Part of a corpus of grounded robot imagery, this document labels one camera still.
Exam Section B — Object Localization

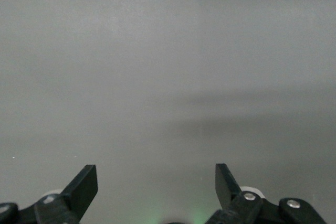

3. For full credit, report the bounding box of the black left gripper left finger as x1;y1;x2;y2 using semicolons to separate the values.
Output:
0;164;99;224

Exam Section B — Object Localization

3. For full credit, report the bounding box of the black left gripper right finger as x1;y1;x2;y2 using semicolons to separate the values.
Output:
204;163;329;224

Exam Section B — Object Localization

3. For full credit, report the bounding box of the dark grey table mat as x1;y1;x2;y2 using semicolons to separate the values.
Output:
0;0;336;224

